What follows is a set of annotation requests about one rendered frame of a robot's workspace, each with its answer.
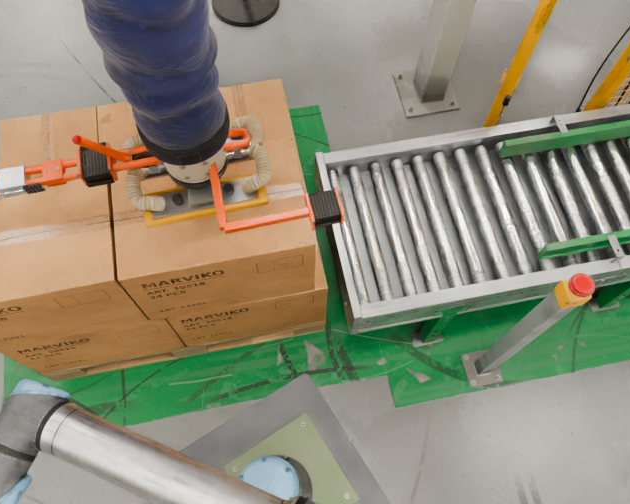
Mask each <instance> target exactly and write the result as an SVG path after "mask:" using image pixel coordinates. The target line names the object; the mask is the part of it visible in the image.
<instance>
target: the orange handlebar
mask: <svg viewBox="0 0 630 504"><path fill-rule="evenodd" d="M236 136H243V139H242V140H237V141H232V142H227V143H225V144H224V145H223V151H229V150H234V149H240V148H244V147H247V146H248V145H249V144H250V142H251V134H250V132H249V131H248V130H247V129H245V128H235V129H229V135H228V138H231V137H236ZM117 151H120V152H123V153H125V154H128V155H130V156H132V155H135V154H136V155H137V154H139V153H140V154H141V153H144V152H145V153H146V152H149V151H148V149H147V148H146V147H145V145H143V146H138V147H133V148H127V149H122V150H117ZM161 163H164V162H162V161H160V160H158V159H157V158H156V157H154V156H152V157H147V158H142V159H136V160H131V161H126V162H121V163H115V164H113V169H114V172H119V171H124V170H129V169H134V168H140V167H145V166H150V165H155V164H161ZM76 166H77V158H73V159H68V160H63V161H62V159H61V158H59V159H54V160H49V161H43V162H42V164H41V165H36V166H30V167H25V173H26V175H27V176H28V175H33V174H39V173H42V174H43V177H41V178H36V179H30V180H26V181H25V184H26V185H29V184H34V183H39V182H40V183H41V184H42V185H43V186H45V185H47V187H52V186H58V185H63V184H67V181H71V180H76V179H81V178H80V177H79V175H78V171H73V172H67V173H66V168H71V167H76ZM209 176H210V181H211V187H212V192H213V197H214V203H215V208H216V214H217V219H218V224H219V229H220V230H221V231H223V230H224V231H225V233H226V234H228V233H233V232H238V231H243V230H248V229H253V228H258V227H263V226H267V225H272V224H277V223H282V222H287V221H292V220H297V219H302V218H307V217H309V210H308V207H305V208H300V209H295V210H290V211H285V212H280V213H275V214H270V215H265V216H260V217H255V218H250V219H245V220H240V221H235V222H230V223H227V218H226V213H225V207H224V202H223V197H222V192H221V187H220V181H219V176H218V171H217V166H216V162H214V163H213V164H212V165H211V169H209Z"/></svg>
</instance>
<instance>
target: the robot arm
mask: <svg viewBox="0 0 630 504"><path fill-rule="evenodd" d="M8 397H9V398H8V400H7V401H6V403H5V405H4V406H3V408H2V410H1V411H0V504H17V502H18V501H19V499H20V498H21V496H22V495H23V493H24V492H25V490H26V489H27V487H28V486H29V484H30V482H31V480H32V478H31V476H30V475H29V474H28V475H27V472H28V470H29V469H30V467H31V465H32V463H33V462H34V460H35V458H36V456H37V455H38V453H39V451H42V452H44V453H46V454H51V455H53V456H55V457H58V458H60V459H62V460H64V461H66V462H68V463H70V464H72V465H74V466H76V467H78V468H81V469H83V470H85V471H87V472H89V473H91V474H93V475H95V476H97V477H99V478H101V479H104V480H106V481H108V482H110V483H112V484H114V485H116V486H118V487H120V488H122V489H124V490H127V491H129V492H131V493H133V494H135V495H137V496H139V497H141V498H143V499H145V500H147V501H150V502H152V503H154V504H316V503H315V502H313V501H311V500H312V493H313V489H312V482H311V479H310V476H309V474H308V472H307V470H306V469H305V468H304V466H303V465H302V464H301V463H299V462H298V461H297V460H295V459H293V458H291V457H288V456H284V455H275V456H264V457H260V458H257V459H255V460H253V461H252V462H250V463H249V464H248V465H247V466H246V467H245V468H244V469H243V470H242V472H241V473H240V475H239V478H238V479H237V478H235V477H233V476H231V475H228V474H226V473H224V472H222V471H219V470H217V469H215V468H213V467H211V466H208V465H206V464H204V463H202V462H199V461H197V460H195V459H193V458H190V457H188V456H186V455H184V454H182V453H179V452H177V451H175V450H173V449H170V448H168V447H166V446H164V445H162V444H159V443H157V442H155V441H153V440H150V439H148V438H146V437H144V436H142V435H139V434H137V433H135V432H133V431H130V430H128V429H126V428H124V427H122V426H119V425H117V424H115V423H113V422H110V421H108V420H106V419H104V418H101V417H99V416H97V415H95V414H93V413H90V412H88V411H86V410H84V409H81V408H79V407H77V405H75V404H74V403H71V402H69V400H70V394H69V393H67V392H65V391H63V390H60V389H57V388H54V387H52V386H49V385H46V384H43V383H40V382H37V381H34V380H30V379H23V380H21V381H20V382H19V383H18V384H17V385H16V387H15V388H14V390H13V392H12V393H10V394H9V396H8Z"/></svg>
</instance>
